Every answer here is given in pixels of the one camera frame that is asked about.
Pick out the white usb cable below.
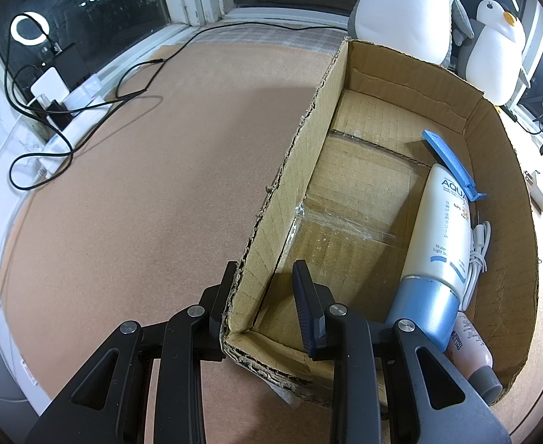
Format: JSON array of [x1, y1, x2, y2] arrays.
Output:
[[457, 211, 492, 312]]

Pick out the small penguin plush toy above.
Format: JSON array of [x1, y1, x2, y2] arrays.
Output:
[[452, 0, 529, 106]]

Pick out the cardboard box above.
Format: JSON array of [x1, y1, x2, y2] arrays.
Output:
[[221, 40, 538, 404]]

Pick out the white power strip with chargers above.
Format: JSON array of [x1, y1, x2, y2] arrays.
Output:
[[30, 43, 111, 175]]

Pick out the large penguin plush toy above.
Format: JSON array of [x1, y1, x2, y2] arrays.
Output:
[[348, 0, 474, 67]]

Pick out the black cable on mat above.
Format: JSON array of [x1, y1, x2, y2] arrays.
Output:
[[3, 11, 352, 192]]

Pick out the white aqua lotion tube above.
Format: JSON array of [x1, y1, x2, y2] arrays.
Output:
[[386, 164, 471, 351]]

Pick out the plaid checkered cloth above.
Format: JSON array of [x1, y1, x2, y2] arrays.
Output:
[[193, 23, 346, 55]]

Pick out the blue plastic clip case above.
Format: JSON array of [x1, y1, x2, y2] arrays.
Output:
[[422, 129, 487, 202]]

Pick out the pink spray bottle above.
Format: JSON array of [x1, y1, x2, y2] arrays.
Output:
[[446, 312, 502, 405]]

